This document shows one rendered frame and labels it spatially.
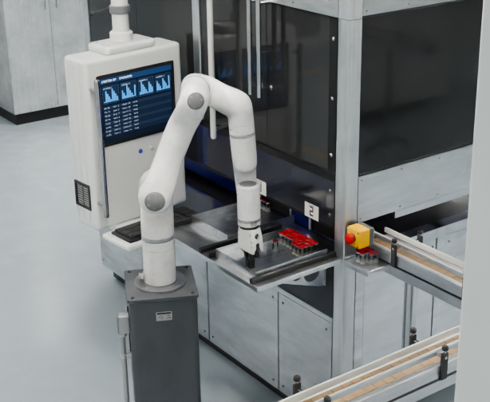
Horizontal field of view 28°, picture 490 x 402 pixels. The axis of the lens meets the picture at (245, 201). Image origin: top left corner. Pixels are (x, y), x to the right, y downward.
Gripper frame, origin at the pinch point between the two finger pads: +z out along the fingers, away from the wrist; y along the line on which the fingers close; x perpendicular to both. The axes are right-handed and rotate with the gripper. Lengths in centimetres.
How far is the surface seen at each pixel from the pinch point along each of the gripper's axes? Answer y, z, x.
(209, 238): 36.1, 4.3, -5.9
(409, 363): -92, -4, 9
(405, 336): -33, 34, -49
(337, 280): -9.2, 14.4, -35.0
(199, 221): 48.6, 1.6, -9.2
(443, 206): 6, 7, -108
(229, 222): 45, 4, -22
